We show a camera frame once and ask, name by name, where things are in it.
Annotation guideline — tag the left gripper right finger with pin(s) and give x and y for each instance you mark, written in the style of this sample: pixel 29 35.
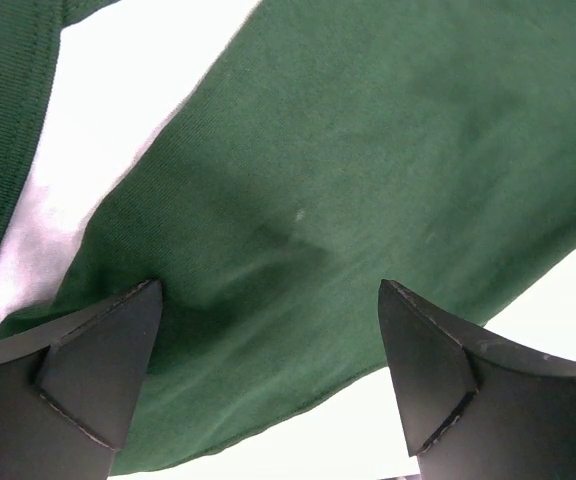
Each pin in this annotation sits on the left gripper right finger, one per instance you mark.
pixel 473 404

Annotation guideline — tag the white green raglan t-shirt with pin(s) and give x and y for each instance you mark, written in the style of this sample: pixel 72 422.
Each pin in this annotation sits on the white green raglan t-shirt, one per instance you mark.
pixel 270 162

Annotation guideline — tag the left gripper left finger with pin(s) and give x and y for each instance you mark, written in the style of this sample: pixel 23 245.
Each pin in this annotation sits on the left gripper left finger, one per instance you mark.
pixel 69 387

